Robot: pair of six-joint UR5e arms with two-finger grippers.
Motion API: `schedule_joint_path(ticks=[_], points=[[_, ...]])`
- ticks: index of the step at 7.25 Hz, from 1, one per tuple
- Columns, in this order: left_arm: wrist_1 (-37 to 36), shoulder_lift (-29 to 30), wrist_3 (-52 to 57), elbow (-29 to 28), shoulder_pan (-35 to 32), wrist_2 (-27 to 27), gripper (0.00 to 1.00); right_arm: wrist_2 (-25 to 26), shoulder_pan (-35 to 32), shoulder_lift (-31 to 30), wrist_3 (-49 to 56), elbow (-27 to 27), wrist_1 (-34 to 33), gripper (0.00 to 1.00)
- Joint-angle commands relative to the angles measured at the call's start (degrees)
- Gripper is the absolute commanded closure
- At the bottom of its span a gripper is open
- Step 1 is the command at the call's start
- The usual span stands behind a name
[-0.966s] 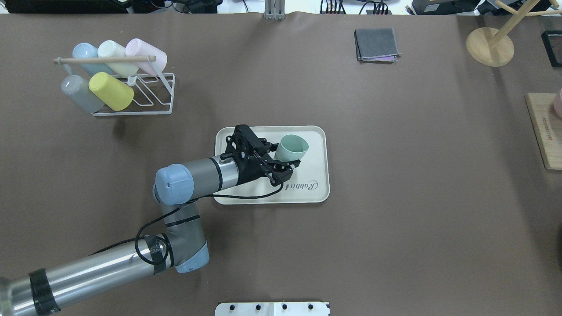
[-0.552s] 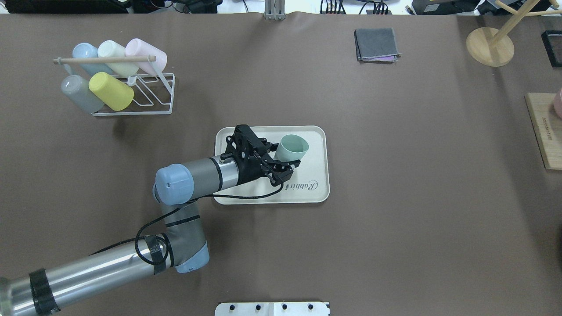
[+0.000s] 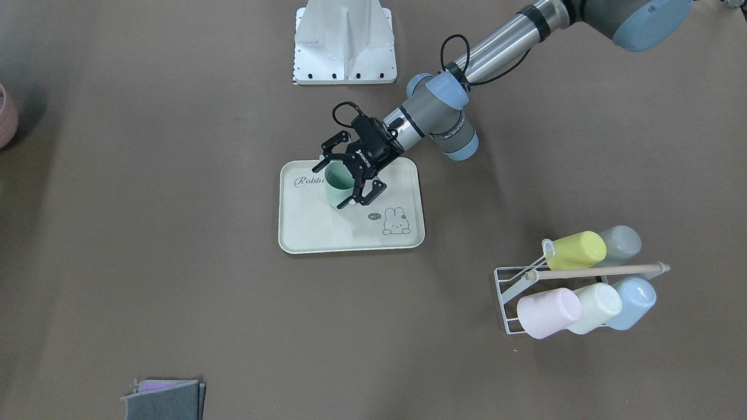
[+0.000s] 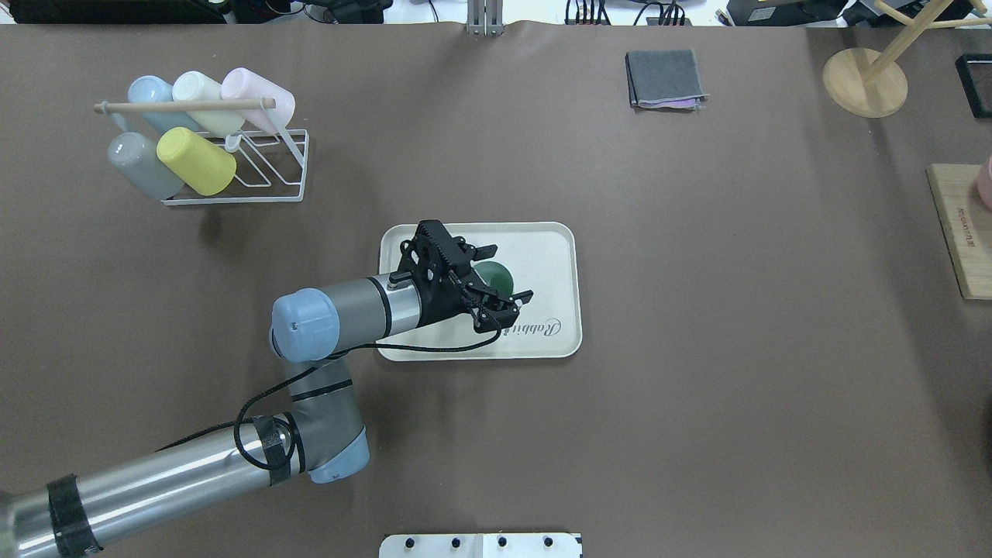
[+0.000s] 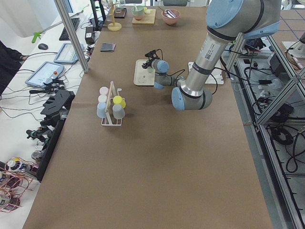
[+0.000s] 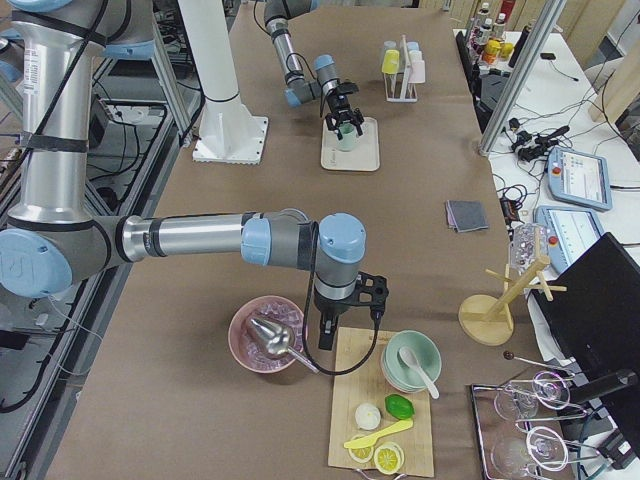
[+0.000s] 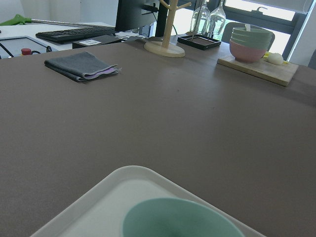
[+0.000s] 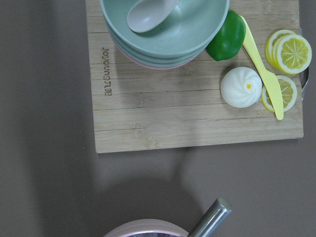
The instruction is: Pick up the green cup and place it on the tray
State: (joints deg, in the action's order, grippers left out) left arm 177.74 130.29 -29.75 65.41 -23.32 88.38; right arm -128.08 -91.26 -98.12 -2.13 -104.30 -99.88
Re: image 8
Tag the wooden cutting board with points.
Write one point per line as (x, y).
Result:
(135, 108)

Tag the green bowl stack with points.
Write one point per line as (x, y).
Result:
(183, 35)

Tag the white toy bun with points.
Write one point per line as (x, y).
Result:
(241, 87)

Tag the green toy pepper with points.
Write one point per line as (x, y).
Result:
(229, 39)

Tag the white plastic spoon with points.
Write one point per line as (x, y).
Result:
(147, 14)

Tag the steel ice scoop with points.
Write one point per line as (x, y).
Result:
(212, 218)

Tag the yellow plastic knife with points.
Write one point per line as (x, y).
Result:
(268, 78)

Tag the single toy lemon slice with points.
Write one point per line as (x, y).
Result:
(288, 90)

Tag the stacked toy lemon slices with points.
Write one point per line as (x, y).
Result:
(288, 51)

